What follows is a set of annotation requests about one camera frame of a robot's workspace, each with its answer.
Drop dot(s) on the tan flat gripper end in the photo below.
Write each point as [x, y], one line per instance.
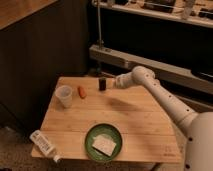
[112, 83]

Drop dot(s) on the black eraser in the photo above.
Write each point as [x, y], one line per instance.
[102, 84]

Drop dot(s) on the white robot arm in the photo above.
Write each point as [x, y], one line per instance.
[196, 127]

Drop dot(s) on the orange carrot toy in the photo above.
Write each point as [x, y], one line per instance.
[81, 92]

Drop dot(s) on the vertical metal pole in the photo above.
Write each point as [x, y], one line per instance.
[100, 41]

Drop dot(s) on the green plate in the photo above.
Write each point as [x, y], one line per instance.
[108, 131]

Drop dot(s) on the clear plastic cup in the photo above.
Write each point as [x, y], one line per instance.
[64, 95]

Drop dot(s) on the white sponge block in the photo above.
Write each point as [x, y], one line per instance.
[104, 145]

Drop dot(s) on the metal shelf rack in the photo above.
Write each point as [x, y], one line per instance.
[179, 50]

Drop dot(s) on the wooden cabinet counter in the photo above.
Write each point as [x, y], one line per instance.
[40, 41]

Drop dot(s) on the white tube bottle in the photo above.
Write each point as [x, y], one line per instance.
[45, 146]

